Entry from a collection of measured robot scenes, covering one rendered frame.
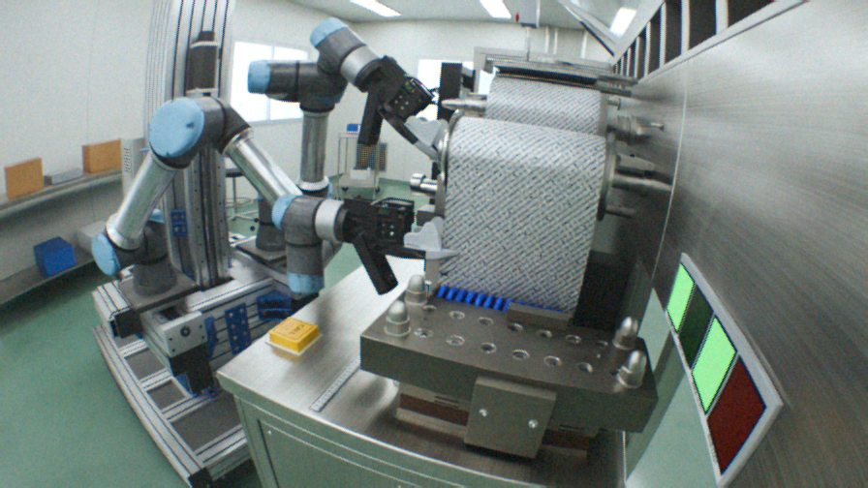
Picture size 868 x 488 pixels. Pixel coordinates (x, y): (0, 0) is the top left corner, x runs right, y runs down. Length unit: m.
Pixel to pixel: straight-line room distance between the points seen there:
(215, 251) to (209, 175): 0.26
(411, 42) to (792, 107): 6.62
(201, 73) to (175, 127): 0.51
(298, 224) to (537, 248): 0.42
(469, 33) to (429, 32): 0.65
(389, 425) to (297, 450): 0.19
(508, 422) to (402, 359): 0.16
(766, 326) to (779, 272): 0.03
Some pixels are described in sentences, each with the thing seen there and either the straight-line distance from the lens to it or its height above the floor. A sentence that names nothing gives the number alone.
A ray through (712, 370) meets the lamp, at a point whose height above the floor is 1.18.
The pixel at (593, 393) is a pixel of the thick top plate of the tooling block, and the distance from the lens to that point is 0.51.
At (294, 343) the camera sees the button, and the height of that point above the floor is 0.92.
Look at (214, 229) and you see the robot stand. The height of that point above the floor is 0.91.
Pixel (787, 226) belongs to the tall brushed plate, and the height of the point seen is 1.30.
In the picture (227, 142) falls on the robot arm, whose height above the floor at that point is 1.24.
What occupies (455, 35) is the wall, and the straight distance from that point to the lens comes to 6.55.
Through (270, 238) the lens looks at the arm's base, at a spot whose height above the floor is 0.86.
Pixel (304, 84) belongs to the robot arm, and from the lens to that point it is 0.85.
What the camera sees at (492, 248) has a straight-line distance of 0.64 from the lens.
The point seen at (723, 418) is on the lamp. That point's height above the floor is 1.18.
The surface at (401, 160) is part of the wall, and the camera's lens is 6.75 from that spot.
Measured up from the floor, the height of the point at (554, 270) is 1.10.
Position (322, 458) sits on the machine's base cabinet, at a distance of 0.68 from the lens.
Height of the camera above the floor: 1.32
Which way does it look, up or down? 19 degrees down
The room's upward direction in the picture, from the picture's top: 5 degrees clockwise
